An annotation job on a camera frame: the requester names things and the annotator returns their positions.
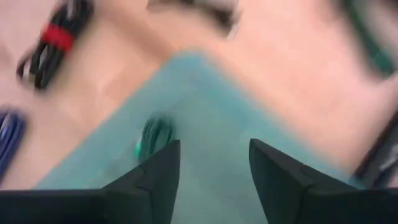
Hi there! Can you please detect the black metal table frame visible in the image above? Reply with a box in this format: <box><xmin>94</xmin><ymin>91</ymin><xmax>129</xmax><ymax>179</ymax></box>
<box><xmin>353</xmin><ymin>113</ymin><xmax>398</xmax><ymax>189</ymax></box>

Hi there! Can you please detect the thick black cable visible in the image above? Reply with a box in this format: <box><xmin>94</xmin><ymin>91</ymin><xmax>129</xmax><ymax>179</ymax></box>
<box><xmin>146</xmin><ymin>0</ymin><xmax>242</xmax><ymax>40</ymax></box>

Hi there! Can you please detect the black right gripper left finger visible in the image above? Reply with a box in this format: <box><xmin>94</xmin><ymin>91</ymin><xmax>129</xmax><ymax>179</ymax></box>
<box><xmin>0</xmin><ymin>139</ymin><xmax>181</xmax><ymax>224</ymax></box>

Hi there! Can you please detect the purple braided cable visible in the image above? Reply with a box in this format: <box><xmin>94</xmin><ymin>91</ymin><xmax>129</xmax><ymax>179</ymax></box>
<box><xmin>0</xmin><ymin>107</ymin><xmax>27</xmax><ymax>184</ymax></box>

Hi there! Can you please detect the green braided cable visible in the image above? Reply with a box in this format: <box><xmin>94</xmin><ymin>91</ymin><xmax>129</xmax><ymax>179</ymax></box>
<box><xmin>133</xmin><ymin>116</ymin><xmax>175</xmax><ymax>159</ymax></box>
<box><xmin>338</xmin><ymin>0</ymin><xmax>398</xmax><ymax>77</ymax></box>

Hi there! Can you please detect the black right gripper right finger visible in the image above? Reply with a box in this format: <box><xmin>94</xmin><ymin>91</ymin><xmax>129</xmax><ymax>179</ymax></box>
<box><xmin>248</xmin><ymin>139</ymin><xmax>398</xmax><ymax>224</ymax></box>

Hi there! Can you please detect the teal plastic tray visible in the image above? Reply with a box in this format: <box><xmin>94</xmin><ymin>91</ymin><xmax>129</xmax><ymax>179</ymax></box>
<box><xmin>34</xmin><ymin>51</ymin><xmax>366</xmax><ymax>224</ymax></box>

